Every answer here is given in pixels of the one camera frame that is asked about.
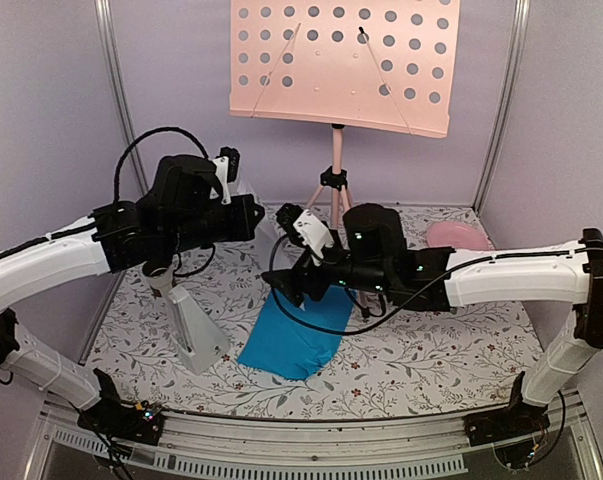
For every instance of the aluminium post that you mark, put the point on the aluminium post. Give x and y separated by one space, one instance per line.
512 67
107 36

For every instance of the blue cloth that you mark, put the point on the blue cloth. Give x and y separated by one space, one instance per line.
280 346

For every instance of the sheet music paper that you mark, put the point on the sheet music paper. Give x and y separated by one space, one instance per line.
255 216

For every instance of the front aluminium rail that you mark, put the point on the front aluminium rail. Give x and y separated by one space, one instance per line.
195 446

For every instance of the right aluminium post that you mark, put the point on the right aluminium post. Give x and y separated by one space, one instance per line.
512 67

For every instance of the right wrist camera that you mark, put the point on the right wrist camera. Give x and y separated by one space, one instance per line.
305 229

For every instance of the white metronome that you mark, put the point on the white metronome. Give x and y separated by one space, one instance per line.
198 340

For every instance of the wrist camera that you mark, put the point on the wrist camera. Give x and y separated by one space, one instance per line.
226 171
305 229

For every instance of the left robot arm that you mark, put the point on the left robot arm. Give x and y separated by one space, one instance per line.
188 206

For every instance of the paper coffee cup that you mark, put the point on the paper coffee cup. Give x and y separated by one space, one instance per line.
159 276

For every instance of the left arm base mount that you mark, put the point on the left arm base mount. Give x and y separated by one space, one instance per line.
112 419

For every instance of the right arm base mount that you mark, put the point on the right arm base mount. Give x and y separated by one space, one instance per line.
506 423

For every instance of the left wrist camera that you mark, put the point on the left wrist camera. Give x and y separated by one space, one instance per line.
226 171

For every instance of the left aluminium post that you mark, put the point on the left aluminium post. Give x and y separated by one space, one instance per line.
107 36

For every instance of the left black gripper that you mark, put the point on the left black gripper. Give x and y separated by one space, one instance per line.
245 223

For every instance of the pink plate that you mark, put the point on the pink plate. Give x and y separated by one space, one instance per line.
457 235

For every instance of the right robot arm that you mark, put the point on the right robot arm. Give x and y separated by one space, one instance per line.
370 254

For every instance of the pink music stand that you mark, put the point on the pink music stand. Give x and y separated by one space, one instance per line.
386 65

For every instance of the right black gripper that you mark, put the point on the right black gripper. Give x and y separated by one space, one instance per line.
292 285

